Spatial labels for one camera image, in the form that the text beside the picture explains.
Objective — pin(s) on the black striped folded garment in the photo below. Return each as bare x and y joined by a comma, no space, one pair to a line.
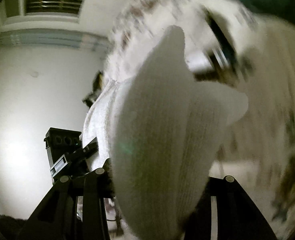
218,61

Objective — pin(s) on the floral patterned bedsheet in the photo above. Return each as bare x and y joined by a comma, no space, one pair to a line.
259,150

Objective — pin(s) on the white knitted sweater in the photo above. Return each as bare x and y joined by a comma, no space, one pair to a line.
161,130

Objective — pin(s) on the window with metal bars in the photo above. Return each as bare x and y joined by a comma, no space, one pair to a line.
42,10

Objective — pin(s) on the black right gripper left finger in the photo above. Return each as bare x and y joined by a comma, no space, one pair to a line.
73,208

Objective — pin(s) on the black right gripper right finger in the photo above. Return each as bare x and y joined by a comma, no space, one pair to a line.
225,211

